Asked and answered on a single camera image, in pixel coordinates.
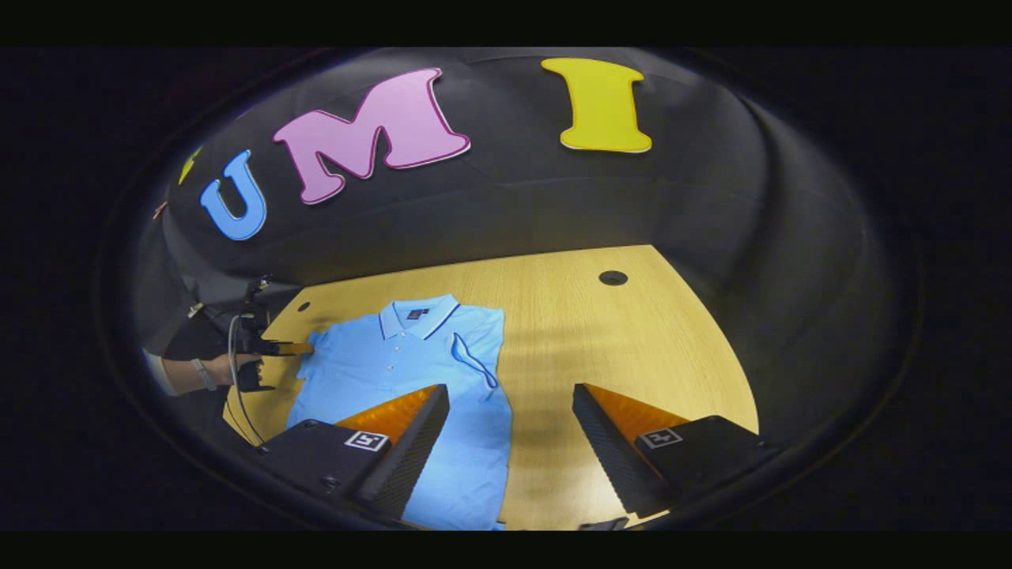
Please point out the grey wristband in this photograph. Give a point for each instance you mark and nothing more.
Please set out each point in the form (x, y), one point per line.
(205, 374)

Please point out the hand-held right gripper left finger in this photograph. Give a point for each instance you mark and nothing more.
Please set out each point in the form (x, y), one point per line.
(411, 450)

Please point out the light blue T-shirt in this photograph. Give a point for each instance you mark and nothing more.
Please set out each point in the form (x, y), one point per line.
(379, 363)

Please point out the small pink clip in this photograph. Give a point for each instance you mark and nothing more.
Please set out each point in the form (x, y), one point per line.
(160, 209)

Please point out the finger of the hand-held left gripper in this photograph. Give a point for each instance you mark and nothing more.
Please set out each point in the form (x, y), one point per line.
(288, 348)

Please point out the black backdrop cloth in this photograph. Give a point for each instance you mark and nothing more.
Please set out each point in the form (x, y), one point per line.
(553, 197)

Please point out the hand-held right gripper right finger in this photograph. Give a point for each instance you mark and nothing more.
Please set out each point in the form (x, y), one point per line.
(613, 458)

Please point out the small white label tag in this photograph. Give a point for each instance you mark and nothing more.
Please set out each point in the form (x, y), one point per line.
(195, 310)

